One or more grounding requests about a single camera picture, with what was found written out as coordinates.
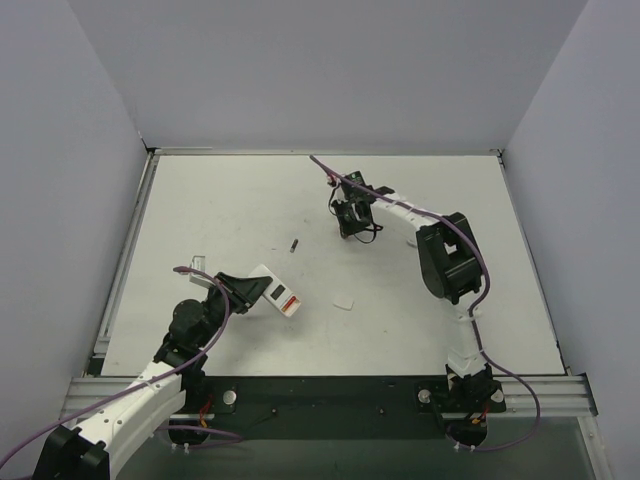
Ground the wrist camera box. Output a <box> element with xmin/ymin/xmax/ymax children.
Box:
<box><xmin>326</xmin><ymin>173</ymin><xmax>343</xmax><ymax>190</ymax></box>
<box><xmin>188</xmin><ymin>255</ymin><xmax>212</xmax><ymax>288</ymax></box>

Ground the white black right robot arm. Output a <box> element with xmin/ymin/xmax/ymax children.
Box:
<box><xmin>328</xmin><ymin>171</ymin><xmax>499</xmax><ymax>406</ymax></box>

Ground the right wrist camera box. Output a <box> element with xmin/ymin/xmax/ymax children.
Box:
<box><xmin>326</xmin><ymin>173</ymin><xmax>343</xmax><ymax>190</ymax></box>

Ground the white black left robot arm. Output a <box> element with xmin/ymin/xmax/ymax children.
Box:
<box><xmin>32</xmin><ymin>267</ymin><xmax>274</xmax><ymax>479</ymax></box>

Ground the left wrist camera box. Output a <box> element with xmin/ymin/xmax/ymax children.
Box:
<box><xmin>188</xmin><ymin>255</ymin><xmax>212</xmax><ymax>288</ymax></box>

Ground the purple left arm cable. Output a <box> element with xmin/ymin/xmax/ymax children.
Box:
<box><xmin>0</xmin><ymin>266</ymin><xmax>246</xmax><ymax>466</ymax></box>

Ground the long white remote control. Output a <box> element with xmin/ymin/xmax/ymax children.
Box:
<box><xmin>250</xmin><ymin>264</ymin><xmax>301</xmax><ymax>317</ymax></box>

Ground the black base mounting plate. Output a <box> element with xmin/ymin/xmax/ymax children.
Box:
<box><xmin>157</xmin><ymin>374</ymin><xmax>516</xmax><ymax>444</ymax></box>

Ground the white battery cover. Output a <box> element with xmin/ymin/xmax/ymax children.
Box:
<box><xmin>333</xmin><ymin>296</ymin><xmax>354</xmax><ymax>311</ymax></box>

